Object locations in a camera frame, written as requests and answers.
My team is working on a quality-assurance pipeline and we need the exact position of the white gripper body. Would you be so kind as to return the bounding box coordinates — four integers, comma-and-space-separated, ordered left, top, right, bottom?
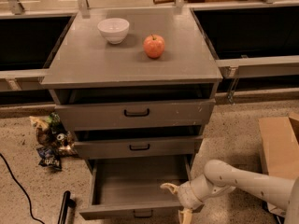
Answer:
177, 181, 203, 210

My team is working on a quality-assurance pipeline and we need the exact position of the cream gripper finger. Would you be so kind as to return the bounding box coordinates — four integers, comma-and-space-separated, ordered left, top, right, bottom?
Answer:
178, 208, 192, 224
160, 183, 178, 194

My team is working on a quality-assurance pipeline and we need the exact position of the grey bottom drawer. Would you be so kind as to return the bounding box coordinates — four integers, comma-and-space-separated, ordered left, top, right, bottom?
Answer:
80, 155, 192, 220

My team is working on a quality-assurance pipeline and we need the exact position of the grey drawer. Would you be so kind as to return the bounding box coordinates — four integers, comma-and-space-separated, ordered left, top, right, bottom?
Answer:
75, 125, 202, 160
80, 155, 192, 220
55, 99, 215, 131

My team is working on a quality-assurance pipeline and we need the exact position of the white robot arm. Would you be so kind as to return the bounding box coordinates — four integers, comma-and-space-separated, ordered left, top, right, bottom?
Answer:
161, 160, 299, 224

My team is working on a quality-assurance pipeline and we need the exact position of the grey middle drawer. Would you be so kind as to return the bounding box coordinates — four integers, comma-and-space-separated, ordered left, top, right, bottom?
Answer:
75, 125, 202, 160

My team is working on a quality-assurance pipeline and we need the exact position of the grey drawer cabinet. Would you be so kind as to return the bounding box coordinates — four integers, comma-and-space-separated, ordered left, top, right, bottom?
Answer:
40, 7, 224, 170

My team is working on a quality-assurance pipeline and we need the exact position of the grey top drawer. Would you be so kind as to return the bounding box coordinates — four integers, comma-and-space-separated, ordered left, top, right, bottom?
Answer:
55, 99, 215, 131

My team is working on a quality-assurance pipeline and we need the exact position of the brown cardboard box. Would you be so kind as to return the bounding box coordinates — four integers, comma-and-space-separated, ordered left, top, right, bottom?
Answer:
259, 112, 299, 217

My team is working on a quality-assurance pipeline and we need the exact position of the pile of snack bags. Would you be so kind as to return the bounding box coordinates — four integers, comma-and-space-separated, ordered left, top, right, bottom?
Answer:
29, 112, 78, 171

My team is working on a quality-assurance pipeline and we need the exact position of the red apple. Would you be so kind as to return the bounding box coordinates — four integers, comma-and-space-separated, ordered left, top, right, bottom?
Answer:
143, 35, 165, 59

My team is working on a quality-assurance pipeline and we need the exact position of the white ceramic bowl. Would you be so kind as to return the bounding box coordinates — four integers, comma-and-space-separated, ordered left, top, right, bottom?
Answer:
97, 18, 130, 44

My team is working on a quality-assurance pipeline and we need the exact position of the black cylindrical post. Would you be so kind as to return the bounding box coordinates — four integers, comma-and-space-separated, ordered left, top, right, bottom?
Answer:
57, 190, 76, 224

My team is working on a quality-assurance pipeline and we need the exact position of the black cable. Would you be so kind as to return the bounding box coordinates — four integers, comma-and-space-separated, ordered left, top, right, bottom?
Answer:
0, 152, 46, 224

